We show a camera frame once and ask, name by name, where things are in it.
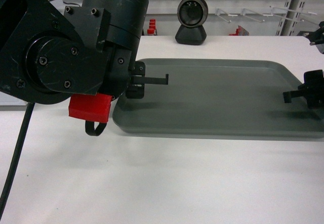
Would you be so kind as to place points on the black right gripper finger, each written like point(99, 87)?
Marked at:
point(288, 96)

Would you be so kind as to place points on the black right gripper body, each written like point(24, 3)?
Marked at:
point(312, 88)

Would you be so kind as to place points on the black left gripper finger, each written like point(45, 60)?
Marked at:
point(136, 79)

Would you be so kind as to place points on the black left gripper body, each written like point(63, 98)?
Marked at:
point(136, 90)

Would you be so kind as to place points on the grey rectangular serving tray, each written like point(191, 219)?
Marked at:
point(213, 97)

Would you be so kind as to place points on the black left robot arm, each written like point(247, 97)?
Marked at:
point(48, 56)

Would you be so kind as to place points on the white checkout counter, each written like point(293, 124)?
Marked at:
point(66, 176)

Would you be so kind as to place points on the red cap sauce bottles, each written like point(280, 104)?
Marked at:
point(152, 28)

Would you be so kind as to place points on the black barcode scanner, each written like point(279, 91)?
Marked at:
point(191, 14)

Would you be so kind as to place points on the red wrist camera mount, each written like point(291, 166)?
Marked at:
point(94, 108)

